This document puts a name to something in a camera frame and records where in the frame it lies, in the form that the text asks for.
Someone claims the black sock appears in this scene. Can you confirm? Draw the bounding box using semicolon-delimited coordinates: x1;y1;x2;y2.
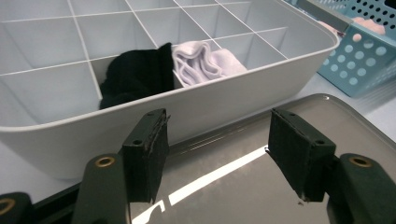
155;42;176;91
98;48;164;110

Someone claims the white compartment organizer box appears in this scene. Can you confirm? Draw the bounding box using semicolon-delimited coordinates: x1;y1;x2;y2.
0;0;341;181

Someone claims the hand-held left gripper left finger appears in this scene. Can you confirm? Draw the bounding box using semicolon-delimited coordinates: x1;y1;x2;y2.
121;107;171;204

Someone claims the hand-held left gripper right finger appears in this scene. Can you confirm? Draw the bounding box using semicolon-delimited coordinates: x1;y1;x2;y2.
266;107;337;203

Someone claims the pink sock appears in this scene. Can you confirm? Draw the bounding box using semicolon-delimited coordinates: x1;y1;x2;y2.
351;16;387;43

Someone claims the white sock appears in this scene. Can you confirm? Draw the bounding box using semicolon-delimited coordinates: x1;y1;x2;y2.
171;40;225;88
211;48;248;77

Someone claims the blue perforated plastic basket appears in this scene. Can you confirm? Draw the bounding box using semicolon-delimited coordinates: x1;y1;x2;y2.
283;0;396;99

